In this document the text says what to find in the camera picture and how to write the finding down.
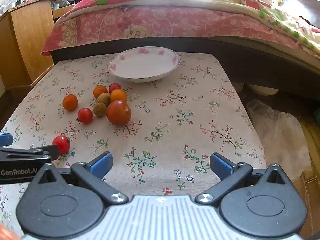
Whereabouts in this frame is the large orange-red tomato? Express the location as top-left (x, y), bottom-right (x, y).
top-left (106, 100), bottom-right (132, 127)

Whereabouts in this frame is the crumpled cloth in drawer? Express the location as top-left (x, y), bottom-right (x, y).
top-left (50, 0), bottom-right (77, 12)

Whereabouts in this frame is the dark brown furniture panel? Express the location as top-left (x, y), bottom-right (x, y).
top-left (280, 0), bottom-right (320, 28)

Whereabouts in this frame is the dark bed frame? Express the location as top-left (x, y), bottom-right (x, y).
top-left (50, 36), bottom-right (320, 98)

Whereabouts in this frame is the white rounded object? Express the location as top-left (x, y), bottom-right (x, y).
top-left (246, 84), bottom-right (279, 96)

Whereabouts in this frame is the white plate with pink flowers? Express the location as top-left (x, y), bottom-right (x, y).
top-left (107, 46), bottom-right (181, 83)

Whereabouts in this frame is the wooden nightstand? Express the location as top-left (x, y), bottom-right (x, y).
top-left (0, 0), bottom-right (97, 90)

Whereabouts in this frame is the small mandarin orange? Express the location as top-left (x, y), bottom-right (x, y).
top-left (62, 94), bottom-right (79, 111)
top-left (110, 89), bottom-right (127, 103)
top-left (93, 85), bottom-right (108, 99)

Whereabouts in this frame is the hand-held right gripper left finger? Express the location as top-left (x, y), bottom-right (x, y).
top-left (32, 152), bottom-right (128, 204)

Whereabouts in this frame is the red cherry tomato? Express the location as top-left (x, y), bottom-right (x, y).
top-left (76, 108), bottom-right (93, 125)
top-left (52, 135), bottom-right (71, 154)
top-left (108, 83), bottom-right (122, 94)

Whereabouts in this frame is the translucent plastic bag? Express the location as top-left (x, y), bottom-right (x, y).
top-left (246, 99), bottom-right (312, 180)

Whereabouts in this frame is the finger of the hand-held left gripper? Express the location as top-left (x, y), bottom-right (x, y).
top-left (0, 144), bottom-right (60, 161)
top-left (0, 134), bottom-right (13, 147)

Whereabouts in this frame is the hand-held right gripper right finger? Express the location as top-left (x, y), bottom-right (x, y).
top-left (195, 152), bottom-right (290, 204)

